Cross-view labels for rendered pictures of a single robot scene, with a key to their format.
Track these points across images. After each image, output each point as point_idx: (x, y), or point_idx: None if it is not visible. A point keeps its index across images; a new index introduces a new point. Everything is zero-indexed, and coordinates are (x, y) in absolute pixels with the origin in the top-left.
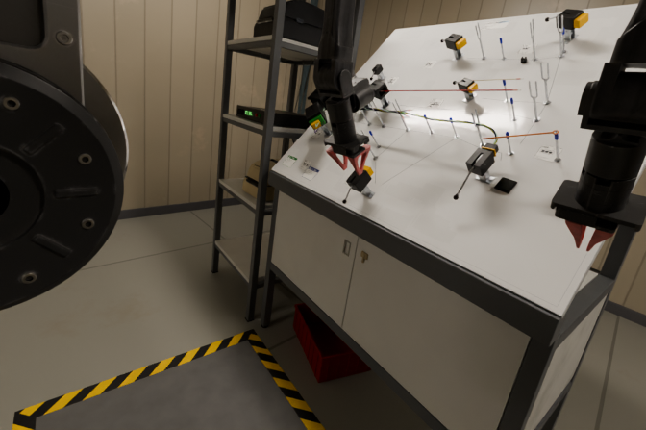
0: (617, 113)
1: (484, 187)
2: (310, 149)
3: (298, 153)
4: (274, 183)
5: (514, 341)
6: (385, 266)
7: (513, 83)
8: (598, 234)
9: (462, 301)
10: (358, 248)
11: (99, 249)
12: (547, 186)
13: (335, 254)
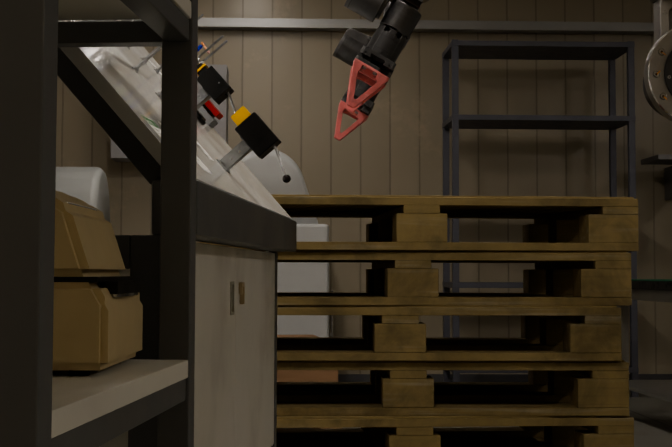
0: (405, 45)
1: (198, 121)
2: (127, 88)
3: (136, 104)
4: (206, 219)
5: (273, 276)
6: (247, 285)
7: None
8: (364, 121)
9: (265, 266)
10: (236, 284)
11: (650, 105)
12: None
13: (226, 333)
